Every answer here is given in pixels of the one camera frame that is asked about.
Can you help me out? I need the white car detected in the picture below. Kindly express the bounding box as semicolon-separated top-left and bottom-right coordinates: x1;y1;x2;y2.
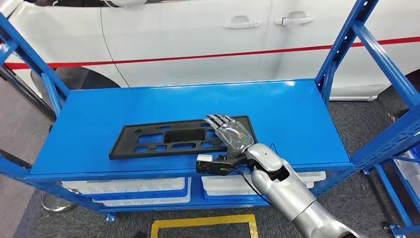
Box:
0;0;420;102

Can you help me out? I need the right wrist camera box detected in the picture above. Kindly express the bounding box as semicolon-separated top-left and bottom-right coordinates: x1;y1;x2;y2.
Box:
196;154;247;177

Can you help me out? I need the blue metal shelf rack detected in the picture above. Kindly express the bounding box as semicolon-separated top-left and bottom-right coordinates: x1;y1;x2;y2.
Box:
374;149;420;238
0;0;420;223

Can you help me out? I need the yellow floor tape square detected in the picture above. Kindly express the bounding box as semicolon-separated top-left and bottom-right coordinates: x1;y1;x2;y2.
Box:
150;214;259;238

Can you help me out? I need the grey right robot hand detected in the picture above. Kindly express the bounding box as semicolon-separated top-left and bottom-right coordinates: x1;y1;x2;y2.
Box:
205;114;256;162

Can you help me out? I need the chrome stanchion post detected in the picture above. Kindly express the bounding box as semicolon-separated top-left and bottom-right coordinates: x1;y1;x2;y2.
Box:
0;65;57;121
0;149;77;213

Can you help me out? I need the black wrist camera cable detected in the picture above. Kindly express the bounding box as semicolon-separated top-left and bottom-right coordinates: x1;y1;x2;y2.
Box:
229;143;279;205

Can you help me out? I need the black plastic panel part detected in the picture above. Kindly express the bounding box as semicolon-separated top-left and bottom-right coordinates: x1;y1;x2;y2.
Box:
108;116;259;161

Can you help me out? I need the white plastic bin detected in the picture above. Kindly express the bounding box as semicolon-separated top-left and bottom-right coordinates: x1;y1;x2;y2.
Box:
61;177;188;195
393;151;420;211
201;171;326;197
92;187;193;208

